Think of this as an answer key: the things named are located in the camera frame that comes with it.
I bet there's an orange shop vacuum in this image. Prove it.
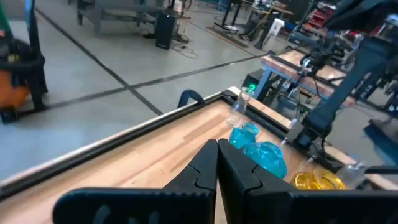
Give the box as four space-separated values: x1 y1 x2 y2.
0 29 47 124

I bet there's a tall clear glass carafe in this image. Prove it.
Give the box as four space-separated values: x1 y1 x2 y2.
226 86 255 128

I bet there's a black box green light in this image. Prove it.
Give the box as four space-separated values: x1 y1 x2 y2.
241 68 267 94

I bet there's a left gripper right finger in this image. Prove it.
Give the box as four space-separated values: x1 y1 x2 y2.
218 138 398 224

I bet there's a black tower case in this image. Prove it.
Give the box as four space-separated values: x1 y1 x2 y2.
154 12 178 50

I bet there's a black table edge clamp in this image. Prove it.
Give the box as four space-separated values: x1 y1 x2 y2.
177 89 206 109

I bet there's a blue cylindrical textured glass vase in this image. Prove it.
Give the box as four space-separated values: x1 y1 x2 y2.
241 141 289 180

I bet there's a grey metal bench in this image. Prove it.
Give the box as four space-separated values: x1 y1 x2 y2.
76 0 165 35

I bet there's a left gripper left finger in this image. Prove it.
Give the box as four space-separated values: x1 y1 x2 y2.
52 139 218 224

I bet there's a black stand leg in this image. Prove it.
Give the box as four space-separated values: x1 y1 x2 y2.
24 0 47 111

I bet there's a yellow ribbed glass vase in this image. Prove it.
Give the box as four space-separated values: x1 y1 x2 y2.
289 169 348 190

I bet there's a blue bulbous textured glass vase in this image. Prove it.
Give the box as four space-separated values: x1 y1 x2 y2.
229 122 261 150

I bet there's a black aluminium table frame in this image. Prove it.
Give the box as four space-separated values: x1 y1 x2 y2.
0 88 398 202

